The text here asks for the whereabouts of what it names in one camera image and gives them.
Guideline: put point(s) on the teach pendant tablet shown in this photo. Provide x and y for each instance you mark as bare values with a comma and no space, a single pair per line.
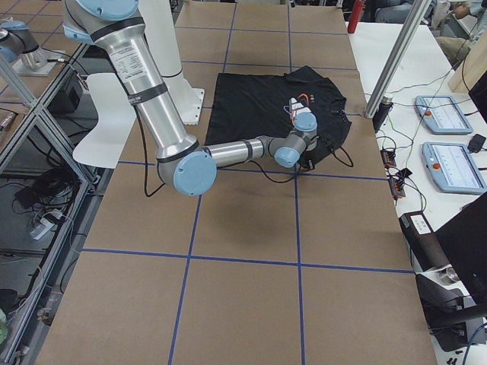
441,115
452,168

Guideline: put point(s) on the black steel-cap bottle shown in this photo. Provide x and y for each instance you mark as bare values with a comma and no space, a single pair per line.
382,112

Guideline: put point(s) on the red bottle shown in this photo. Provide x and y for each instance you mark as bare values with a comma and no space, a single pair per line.
355,16

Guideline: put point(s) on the black power adapter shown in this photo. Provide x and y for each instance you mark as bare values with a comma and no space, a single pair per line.
476,144

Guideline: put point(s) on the black graphic t-shirt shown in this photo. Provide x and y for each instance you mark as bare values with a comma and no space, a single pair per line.
248,106

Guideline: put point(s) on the upper teach pendant tablet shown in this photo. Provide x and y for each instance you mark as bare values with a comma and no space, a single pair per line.
441,115

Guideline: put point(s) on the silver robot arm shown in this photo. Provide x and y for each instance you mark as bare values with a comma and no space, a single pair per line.
139,37

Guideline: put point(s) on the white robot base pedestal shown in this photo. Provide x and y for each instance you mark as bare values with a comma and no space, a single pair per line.
162,43

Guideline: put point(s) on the aluminium frame post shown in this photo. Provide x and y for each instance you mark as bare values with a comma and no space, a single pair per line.
400,46

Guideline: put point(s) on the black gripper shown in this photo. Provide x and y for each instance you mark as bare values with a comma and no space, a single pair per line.
322,147

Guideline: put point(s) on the black monitor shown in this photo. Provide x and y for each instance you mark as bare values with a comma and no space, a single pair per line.
463,241

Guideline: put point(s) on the lower teach pendant tablet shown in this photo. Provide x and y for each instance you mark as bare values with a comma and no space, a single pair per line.
452,168

